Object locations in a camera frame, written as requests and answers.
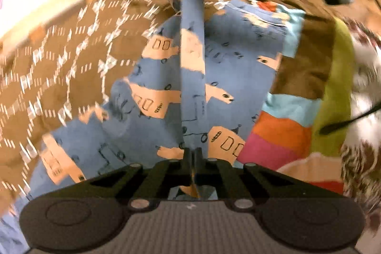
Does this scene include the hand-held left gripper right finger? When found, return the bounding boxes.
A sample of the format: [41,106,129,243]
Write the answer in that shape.
[192,148,302,210]

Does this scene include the brown patterned blanket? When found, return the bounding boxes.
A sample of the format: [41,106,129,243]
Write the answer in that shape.
[0,0,381,213]

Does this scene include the black cable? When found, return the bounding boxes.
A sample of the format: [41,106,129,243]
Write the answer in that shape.
[319,105,381,136]

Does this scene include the brown and white patterned cloth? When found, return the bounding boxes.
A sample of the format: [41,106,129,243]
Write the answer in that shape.
[339,17,381,243]

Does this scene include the blue pants with orange print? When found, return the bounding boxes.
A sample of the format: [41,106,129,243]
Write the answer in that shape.
[0,0,292,254]

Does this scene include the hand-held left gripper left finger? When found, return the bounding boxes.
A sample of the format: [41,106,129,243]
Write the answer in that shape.
[82,148,191,212]

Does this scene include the multicolour patchwork blanket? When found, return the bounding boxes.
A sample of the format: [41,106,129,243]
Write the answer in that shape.
[235,0,356,198]

